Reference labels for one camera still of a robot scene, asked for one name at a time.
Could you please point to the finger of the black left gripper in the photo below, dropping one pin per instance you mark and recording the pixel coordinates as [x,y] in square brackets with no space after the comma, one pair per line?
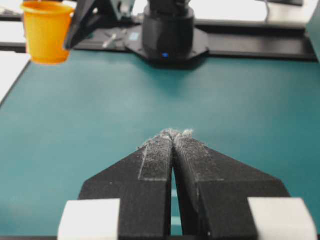
[88,16]

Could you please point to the orange plastic cup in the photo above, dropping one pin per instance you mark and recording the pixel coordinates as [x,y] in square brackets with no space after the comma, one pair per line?
[46,24]

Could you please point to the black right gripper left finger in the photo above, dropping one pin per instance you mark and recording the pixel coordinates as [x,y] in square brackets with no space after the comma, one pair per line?
[130,200]

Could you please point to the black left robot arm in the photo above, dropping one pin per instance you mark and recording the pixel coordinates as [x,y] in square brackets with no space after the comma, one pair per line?
[167,35]

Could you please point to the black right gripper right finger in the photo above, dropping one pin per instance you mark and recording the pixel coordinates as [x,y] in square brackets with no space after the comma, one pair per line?
[221,198]

